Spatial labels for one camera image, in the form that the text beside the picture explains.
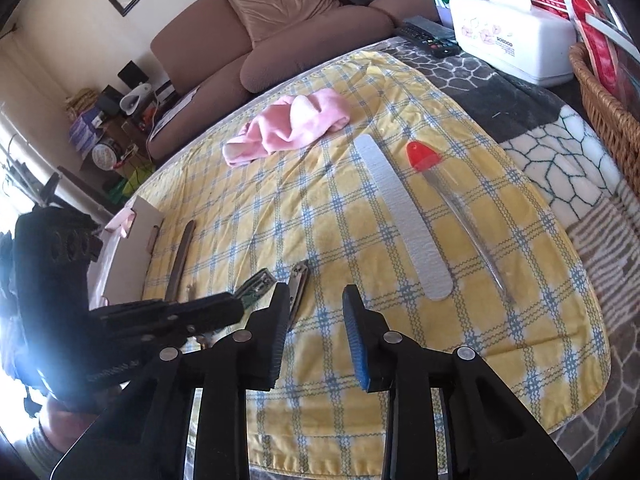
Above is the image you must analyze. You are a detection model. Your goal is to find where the black remote control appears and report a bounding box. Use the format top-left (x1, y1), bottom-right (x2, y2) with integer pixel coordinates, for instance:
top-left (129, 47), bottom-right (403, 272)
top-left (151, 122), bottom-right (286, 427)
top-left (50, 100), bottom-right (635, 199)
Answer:
top-left (394, 15), bottom-right (462, 58)

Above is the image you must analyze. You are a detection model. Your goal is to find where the grey patterned blanket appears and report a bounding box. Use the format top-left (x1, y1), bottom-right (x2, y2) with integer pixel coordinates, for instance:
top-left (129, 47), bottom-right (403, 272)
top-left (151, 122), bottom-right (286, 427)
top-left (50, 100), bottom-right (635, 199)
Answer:
top-left (384, 39), bottom-right (639, 479)

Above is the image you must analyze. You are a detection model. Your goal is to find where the small silver nail clipper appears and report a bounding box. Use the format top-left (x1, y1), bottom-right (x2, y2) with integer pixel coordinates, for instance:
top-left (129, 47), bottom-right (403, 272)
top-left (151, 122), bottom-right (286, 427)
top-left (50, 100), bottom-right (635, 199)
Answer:
top-left (288, 260), bottom-right (309, 330)

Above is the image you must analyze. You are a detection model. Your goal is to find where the black nail file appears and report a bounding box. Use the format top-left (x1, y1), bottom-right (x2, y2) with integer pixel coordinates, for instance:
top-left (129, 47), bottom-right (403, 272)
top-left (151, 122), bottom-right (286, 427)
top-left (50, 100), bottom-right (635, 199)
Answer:
top-left (164, 220), bottom-right (196, 302)

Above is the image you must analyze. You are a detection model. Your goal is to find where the pink headband cloth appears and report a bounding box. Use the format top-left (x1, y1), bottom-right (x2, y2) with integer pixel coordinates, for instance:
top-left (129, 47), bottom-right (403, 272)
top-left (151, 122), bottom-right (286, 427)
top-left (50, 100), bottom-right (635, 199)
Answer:
top-left (222, 88), bottom-right (350, 167)

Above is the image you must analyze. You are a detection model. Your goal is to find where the white cardboard organizer box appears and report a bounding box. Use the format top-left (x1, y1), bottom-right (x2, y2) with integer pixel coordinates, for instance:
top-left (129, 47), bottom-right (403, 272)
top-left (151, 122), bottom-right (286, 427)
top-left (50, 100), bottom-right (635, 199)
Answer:
top-left (88, 196), bottom-right (164, 310)

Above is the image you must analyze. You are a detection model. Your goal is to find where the large silver nail clipper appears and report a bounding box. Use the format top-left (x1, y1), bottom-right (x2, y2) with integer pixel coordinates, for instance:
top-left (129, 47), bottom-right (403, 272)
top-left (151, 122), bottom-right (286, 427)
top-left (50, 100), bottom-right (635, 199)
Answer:
top-left (234, 268), bottom-right (277, 310)

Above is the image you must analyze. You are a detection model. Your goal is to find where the brown sofa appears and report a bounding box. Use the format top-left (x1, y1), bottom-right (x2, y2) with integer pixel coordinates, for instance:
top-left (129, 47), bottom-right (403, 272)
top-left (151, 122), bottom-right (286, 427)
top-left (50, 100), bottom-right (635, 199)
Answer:
top-left (146, 0), bottom-right (438, 162)

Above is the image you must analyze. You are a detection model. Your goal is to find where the white curved nail file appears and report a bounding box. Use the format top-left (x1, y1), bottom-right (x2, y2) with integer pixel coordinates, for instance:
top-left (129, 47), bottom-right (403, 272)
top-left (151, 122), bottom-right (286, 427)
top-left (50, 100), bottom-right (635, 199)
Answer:
top-left (355, 134), bottom-right (454, 301)

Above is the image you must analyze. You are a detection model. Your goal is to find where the red handled glass file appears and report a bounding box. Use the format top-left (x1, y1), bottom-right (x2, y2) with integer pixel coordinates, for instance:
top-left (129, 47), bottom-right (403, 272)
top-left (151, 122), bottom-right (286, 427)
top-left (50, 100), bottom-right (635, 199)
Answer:
top-left (406, 141), bottom-right (509, 300)

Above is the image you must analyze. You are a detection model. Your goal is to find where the wicker basket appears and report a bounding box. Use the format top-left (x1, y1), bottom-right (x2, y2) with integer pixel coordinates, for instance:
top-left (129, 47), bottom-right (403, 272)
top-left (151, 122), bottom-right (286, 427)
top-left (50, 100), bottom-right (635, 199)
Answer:
top-left (568, 42), bottom-right (640, 196)

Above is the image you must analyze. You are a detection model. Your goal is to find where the yellow plaid cloth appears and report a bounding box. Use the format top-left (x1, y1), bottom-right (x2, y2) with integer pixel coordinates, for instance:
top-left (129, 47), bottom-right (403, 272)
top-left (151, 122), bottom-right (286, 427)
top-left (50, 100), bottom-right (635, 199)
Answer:
top-left (139, 50), bottom-right (611, 479)

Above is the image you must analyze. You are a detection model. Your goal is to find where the white tissue box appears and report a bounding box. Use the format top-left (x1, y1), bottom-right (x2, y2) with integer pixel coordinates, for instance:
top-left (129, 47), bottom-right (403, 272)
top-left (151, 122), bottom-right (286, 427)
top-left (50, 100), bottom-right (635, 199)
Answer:
top-left (449, 0), bottom-right (577, 88)

